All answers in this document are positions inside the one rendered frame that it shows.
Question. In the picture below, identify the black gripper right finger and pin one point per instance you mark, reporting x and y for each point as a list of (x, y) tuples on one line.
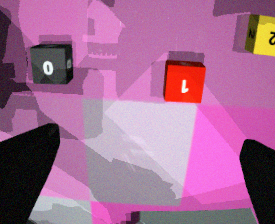
[(258, 167)]

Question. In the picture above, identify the red block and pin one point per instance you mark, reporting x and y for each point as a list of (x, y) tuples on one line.
[(183, 81)]

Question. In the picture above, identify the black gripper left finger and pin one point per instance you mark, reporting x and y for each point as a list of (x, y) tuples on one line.
[(25, 163)]

